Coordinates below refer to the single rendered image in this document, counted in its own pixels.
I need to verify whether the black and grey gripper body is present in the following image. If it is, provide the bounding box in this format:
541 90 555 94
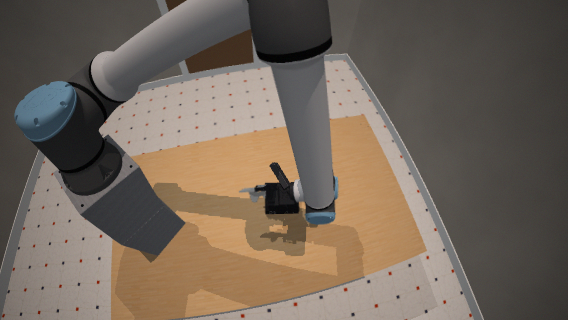
264 182 296 206

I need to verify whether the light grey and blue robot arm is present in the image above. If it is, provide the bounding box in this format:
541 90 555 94
14 0 338 225

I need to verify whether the black lighting desk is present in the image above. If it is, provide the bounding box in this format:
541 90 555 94
265 183 299 214

